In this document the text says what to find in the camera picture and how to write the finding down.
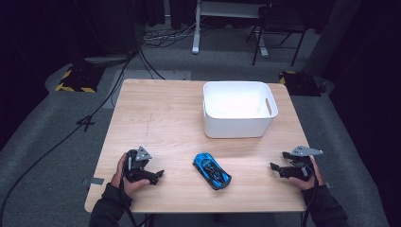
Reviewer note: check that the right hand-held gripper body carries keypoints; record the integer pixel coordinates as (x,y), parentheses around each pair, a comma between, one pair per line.
(299,171)

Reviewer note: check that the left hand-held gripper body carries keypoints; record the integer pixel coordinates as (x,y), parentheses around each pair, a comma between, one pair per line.
(134,164)

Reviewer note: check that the blue toy car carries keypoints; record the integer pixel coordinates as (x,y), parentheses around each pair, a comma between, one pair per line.
(212,171)

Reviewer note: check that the white plastic bin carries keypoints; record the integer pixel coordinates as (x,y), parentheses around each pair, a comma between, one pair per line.
(236,126)

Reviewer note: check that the person's right hand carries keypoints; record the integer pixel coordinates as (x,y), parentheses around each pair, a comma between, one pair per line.
(317,179)

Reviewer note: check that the person's left hand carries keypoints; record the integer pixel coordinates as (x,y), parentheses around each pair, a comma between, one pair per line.
(132,186)

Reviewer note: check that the small grey tape piece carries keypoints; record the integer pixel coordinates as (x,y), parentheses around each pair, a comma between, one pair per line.
(327,185)

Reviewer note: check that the grey tape strip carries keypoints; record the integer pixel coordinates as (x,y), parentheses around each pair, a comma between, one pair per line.
(96,181)

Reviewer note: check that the black tape cross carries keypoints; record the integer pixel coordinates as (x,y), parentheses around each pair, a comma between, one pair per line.
(85,122)

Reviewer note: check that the black stand base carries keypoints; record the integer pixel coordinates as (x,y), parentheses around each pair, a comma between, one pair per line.
(301,83)

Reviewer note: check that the yellow-black striped stand base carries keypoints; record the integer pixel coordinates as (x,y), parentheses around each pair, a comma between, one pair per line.
(80,80)

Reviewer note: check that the black chair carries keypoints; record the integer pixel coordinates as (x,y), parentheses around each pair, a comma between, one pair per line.
(280,22)

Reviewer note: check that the white desk frame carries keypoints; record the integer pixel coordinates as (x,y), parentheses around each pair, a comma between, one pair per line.
(196,31)

